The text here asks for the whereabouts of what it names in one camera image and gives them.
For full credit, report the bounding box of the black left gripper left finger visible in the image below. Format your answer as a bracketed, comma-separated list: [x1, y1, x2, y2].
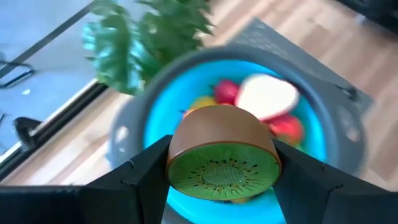
[0, 134, 174, 224]

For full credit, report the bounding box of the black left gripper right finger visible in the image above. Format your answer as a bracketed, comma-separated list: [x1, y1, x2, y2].
[272, 139, 398, 224]

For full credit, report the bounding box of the green toy kiwi half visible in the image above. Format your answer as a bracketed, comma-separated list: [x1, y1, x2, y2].
[165, 105, 283, 201]

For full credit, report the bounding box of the red toy apple half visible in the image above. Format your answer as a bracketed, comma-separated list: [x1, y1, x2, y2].
[234, 73, 301, 121]

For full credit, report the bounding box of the yellow toy lemon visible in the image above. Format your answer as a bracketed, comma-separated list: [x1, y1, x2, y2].
[188, 95, 219, 110]

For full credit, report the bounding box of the blue collapsible colander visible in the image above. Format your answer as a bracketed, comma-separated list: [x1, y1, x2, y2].
[107, 43, 369, 224]

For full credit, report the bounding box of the grey perforated metal shelf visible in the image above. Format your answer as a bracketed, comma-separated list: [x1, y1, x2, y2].
[228, 17, 376, 113]

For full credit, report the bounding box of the green plant in white pot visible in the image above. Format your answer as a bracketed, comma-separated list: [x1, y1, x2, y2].
[81, 0, 216, 96]

